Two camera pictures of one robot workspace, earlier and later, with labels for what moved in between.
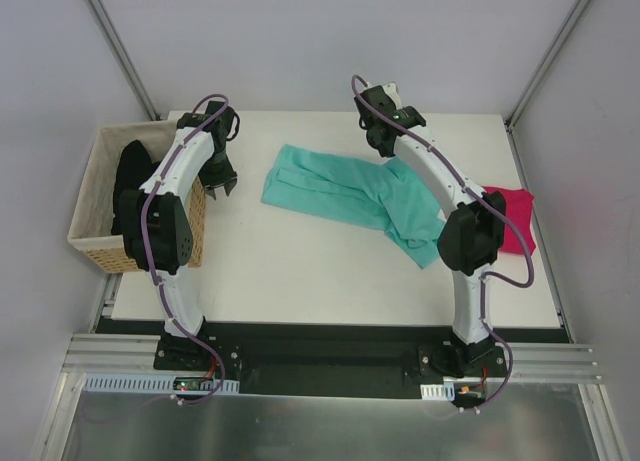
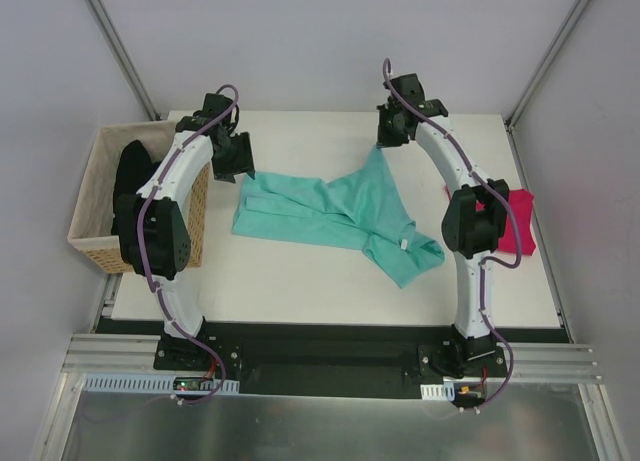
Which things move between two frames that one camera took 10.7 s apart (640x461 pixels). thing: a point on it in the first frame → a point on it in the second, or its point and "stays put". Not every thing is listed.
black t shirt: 133,165 stays put
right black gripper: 378,138 → 390,129
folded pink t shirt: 519,202 stays put
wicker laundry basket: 90,230 stays put
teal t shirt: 381,194 → 362,211
